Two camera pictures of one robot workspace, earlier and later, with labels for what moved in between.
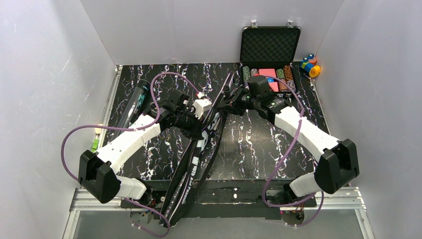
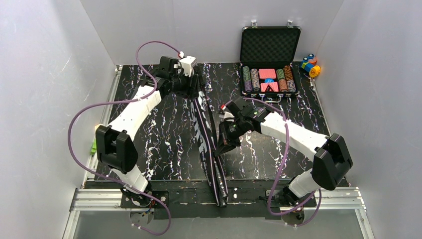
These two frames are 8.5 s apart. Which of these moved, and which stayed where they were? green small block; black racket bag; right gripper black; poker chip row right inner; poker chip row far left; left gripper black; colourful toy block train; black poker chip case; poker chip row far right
Moved: black racket bag; left gripper black; right gripper black
Stayed: poker chip row right inner; colourful toy block train; black poker chip case; green small block; poker chip row far left; poker chip row far right
